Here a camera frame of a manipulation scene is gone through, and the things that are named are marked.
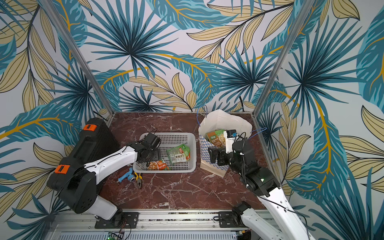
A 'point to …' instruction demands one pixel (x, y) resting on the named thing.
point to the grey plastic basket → (168, 140)
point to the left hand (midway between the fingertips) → (153, 158)
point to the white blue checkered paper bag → (219, 120)
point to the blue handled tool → (128, 175)
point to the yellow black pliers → (138, 179)
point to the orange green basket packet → (157, 165)
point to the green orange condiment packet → (181, 153)
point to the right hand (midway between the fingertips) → (218, 147)
